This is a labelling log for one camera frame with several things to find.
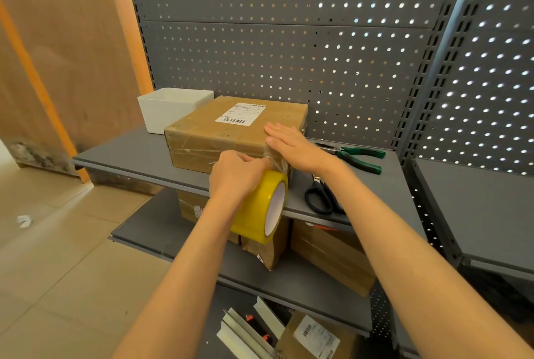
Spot person's right hand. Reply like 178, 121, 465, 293
264, 122, 342, 177

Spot person's left hand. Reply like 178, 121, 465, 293
208, 150, 273, 207

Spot yellow packing tape roll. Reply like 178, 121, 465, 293
230, 170, 289, 245

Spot taped cardboard box white label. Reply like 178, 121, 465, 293
164, 95, 309, 176

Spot person's left forearm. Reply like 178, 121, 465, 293
112, 198, 252, 359

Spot person's right forearm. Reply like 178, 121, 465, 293
322, 158, 534, 359

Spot small cardboard box with sticker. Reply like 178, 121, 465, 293
177, 190, 241, 246

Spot narrow brown cardboard box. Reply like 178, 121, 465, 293
241, 217, 291, 272

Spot grey perforated back panel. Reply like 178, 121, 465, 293
123, 0, 474, 152

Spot white plastic bin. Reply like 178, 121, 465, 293
137, 88, 215, 136

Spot grey metal shelf board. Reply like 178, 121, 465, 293
72, 124, 427, 243
108, 187, 374, 337

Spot wide brown cardboard box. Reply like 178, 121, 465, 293
290, 219, 378, 298

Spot white metal angle bar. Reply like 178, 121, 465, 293
253, 296, 287, 341
216, 308, 277, 359

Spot grey metal shelf upright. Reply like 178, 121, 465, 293
394, 0, 486, 165

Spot cardboard box large white label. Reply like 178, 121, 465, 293
275, 310, 360, 359

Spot brown plywood board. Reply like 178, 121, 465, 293
0, 0, 156, 185

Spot grey adjoining shelf unit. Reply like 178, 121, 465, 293
401, 0, 534, 359

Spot black handled scissors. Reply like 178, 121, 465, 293
304, 173, 347, 217

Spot green handled pliers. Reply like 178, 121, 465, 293
315, 142, 386, 175

